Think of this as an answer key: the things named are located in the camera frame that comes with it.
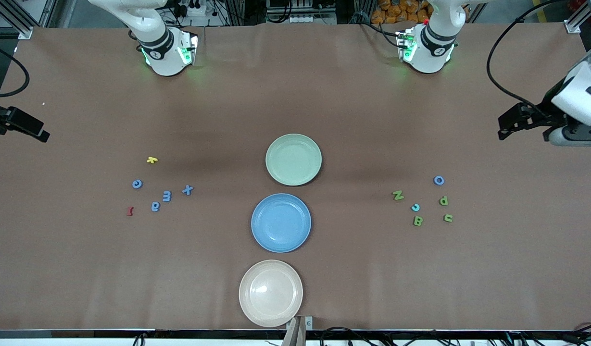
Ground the bag of orange items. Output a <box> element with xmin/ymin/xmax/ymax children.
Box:
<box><xmin>371</xmin><ymin>0</ymin><xmax>433</xmax><ymax>25</ymax></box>

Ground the pale green plate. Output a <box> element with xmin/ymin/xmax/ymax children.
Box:
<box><xmin>265</xmin><ymin>133</ymin><xmax>323</xmax><ymax>187</ymax></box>

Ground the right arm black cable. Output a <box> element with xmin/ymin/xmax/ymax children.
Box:
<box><xmin>0</xmin><ymin>41</ymin><xmax>30</xmax><ymax>99</ymax></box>

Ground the brown table cover sheet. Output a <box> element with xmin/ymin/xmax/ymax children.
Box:
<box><xmin>0</xmin><ymin>23</ymin><xmax>591</xmax><ymax>332</ymax></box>

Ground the blue plate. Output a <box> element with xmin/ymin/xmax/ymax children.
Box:
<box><xmin>251</xmin><ymin>193</ymin><xmax>312</xmax><ymax>254</ymax></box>

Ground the white power strip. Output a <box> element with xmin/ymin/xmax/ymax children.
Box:
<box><xmin>289</xmin><ymin>13</ymin><xmax>338</xmax><ymax>25</ymax></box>

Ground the beige plate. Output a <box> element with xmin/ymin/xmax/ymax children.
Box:
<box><xmin>239</xmin><ymin>259</ymin><xmax>304</xmax><ymax>328</ymax></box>

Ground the metal table edge bracket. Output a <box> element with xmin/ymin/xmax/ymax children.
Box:
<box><xmin>282</xmin><ymin>316</ymin><xmax>314</xmax><ymax>346</ymax></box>

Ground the power strip with plugs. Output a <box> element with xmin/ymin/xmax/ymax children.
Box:
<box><xmin>173</xmin><ymin>0</ymin><xmax>208</xmax><ymax>18</ymax></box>

